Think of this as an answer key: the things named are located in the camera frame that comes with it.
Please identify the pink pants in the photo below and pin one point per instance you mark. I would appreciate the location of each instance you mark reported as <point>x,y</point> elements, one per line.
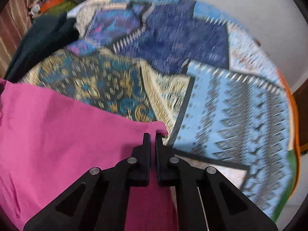
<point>49,140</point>

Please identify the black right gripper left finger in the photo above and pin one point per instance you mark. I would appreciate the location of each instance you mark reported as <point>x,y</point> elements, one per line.
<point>98,199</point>

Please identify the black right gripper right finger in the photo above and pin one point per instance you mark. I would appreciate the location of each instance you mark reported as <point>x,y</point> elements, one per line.
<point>206,199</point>

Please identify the striped brown curtain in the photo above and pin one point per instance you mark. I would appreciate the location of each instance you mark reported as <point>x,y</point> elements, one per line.
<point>14,25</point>

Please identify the orange box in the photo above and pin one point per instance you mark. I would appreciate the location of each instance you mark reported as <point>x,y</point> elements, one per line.
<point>51,0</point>

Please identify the dark teal folded garment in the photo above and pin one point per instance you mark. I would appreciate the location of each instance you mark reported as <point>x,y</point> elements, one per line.
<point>47,34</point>

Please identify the blue patchwork bedsheet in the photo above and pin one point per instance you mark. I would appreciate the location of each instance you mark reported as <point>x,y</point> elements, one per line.
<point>193,67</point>

